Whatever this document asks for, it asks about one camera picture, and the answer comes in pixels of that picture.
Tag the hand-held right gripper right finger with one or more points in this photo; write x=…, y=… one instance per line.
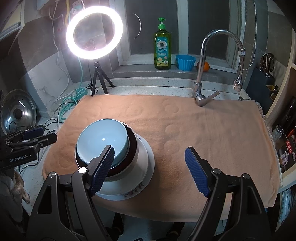
x=196, y=171

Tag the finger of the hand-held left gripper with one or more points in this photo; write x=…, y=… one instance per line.
x=33, y=133
x=46, y=140

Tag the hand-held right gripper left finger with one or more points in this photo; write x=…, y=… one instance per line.
x=103, y=169

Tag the light blue ceramic bowl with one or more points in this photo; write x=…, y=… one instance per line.
x=101, y=139

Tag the large steel bowl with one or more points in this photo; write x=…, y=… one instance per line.
x=133, y=150

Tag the white plate grey leaf print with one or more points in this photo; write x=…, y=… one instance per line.
x=138, y=166

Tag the white plate large pink flowers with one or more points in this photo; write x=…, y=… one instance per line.
x=129, y=195

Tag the person's left hand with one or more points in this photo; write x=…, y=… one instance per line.
x=22, y=187

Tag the steel pot lid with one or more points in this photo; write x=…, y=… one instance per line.
x=23, y=104

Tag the orange towel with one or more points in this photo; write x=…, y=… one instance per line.
x=208, y=129

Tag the black tripod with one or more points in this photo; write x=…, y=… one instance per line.
x=97, y=69

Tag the glass jar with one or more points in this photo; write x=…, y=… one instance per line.
x=278, y=132

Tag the black red box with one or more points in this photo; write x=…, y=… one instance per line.
x=290, y=148

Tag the chrome faucet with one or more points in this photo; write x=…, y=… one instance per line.
x=201, y=69

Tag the orange fruit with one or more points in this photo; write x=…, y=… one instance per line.
x=205, y=66

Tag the blue fluted cup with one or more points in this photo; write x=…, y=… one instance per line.
x=185, y=62

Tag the green dish soap bottle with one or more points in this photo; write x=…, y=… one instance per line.
x=163, y=53

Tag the cream shelf unit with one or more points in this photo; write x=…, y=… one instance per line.
x=288, y=78

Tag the scissors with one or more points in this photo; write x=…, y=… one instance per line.
x=268, y=62

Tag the window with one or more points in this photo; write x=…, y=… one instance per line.
x=208, y=23

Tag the wall socket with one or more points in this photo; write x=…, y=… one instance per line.
x=77, y=3

